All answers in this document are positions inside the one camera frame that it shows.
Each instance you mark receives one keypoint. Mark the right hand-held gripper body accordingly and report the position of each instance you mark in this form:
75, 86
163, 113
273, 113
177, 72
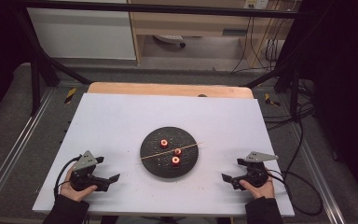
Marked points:
256, 175

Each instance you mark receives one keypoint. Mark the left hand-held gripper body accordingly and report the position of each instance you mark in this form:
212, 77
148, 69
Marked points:
84, 182

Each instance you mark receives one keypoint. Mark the black round plate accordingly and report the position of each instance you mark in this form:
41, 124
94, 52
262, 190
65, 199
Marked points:
155, 168

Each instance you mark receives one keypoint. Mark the thin bamboo skewer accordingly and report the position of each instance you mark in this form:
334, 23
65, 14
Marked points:
155, 155

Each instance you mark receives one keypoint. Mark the person's left hand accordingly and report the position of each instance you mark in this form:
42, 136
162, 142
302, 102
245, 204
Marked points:
74, 193

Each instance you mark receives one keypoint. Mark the person's right hand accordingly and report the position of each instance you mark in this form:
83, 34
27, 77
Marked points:
261, 191

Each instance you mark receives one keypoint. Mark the white board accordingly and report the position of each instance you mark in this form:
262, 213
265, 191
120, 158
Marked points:
112, 130

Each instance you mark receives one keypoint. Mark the yellow black hazard tape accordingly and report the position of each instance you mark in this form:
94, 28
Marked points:
70, 95
270, 100

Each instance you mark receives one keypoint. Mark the wooden table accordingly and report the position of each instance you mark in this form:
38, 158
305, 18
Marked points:
155, 89

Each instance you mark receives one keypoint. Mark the white cabinet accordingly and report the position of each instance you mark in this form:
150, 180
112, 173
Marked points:
80, 34

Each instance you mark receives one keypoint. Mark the grey chair base with caster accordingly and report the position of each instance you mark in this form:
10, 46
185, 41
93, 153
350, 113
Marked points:
169, 39

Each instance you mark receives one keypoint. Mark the light wooden desk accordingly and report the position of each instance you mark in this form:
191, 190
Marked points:
192, 23

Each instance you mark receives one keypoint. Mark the white power strip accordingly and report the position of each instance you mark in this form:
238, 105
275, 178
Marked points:
256, 3

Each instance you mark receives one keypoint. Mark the aluminium rail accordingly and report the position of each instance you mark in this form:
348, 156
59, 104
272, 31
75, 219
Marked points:
21, 133
320, 174

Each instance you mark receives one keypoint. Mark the black metal frame stand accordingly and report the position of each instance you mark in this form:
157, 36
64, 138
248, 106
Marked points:
37, 81
293, 90

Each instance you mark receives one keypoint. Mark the black metal frame bar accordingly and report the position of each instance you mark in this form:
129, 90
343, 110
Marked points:
155, 8

